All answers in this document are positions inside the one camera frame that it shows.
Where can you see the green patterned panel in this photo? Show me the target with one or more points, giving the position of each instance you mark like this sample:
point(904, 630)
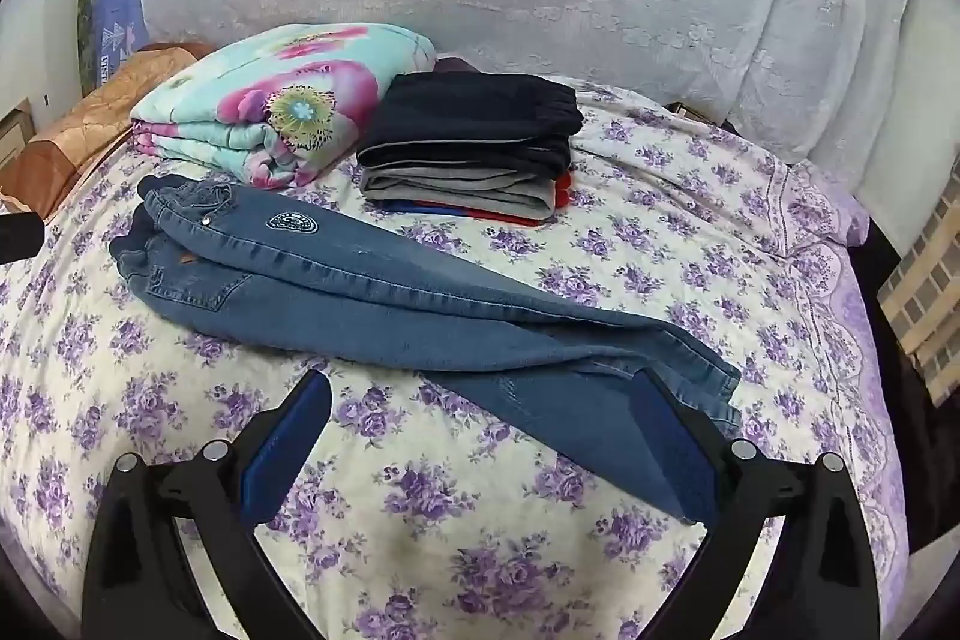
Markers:
point(90, 3)

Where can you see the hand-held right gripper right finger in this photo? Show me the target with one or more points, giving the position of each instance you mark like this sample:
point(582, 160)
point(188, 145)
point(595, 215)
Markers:
point(675, 452)

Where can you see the maroon cloth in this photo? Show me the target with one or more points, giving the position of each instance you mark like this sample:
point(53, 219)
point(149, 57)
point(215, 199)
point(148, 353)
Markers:
point(454, 64)

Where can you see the stack of folded clothes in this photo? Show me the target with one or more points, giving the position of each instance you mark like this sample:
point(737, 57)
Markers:
point(465, 115)

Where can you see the purple floral bedsheet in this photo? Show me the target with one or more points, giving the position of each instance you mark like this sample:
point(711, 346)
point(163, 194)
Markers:
point(450, 535)

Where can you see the orange brown pillow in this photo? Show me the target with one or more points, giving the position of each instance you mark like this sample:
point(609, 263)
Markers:
point(82, 123)

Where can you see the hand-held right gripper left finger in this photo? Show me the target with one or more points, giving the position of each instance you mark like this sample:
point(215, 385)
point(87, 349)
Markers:
point(289, 437)

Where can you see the folded floral blanket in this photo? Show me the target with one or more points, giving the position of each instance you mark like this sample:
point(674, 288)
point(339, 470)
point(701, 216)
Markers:
point(300, 85)

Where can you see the beige wooden frame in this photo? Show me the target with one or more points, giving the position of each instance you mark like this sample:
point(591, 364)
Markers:
point(13, 134)

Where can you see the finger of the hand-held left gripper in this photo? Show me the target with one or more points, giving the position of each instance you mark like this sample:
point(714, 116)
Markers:
point(19, 239)

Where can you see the folded blue garment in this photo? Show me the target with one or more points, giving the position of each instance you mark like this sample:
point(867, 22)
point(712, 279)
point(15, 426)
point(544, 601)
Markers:
point(405, 206)

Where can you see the blue denim pants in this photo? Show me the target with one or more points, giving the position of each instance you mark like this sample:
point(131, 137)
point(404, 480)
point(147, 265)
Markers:
point(375, 310)

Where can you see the beige brick pattern panel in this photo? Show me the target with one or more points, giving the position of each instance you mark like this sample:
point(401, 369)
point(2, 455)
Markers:
point(922, 302)

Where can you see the folded grey garment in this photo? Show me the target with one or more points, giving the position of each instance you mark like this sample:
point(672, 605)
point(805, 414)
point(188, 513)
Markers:
point(450, 186)

